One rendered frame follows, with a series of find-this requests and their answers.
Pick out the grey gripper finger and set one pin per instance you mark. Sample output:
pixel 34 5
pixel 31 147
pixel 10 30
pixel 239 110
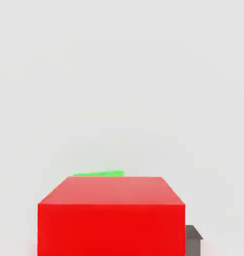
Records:
pixel 191 242

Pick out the small red cube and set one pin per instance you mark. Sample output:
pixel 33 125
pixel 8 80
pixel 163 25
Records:
pixel 111 224

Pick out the small green cube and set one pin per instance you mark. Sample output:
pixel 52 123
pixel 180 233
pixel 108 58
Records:
pixel 101 173

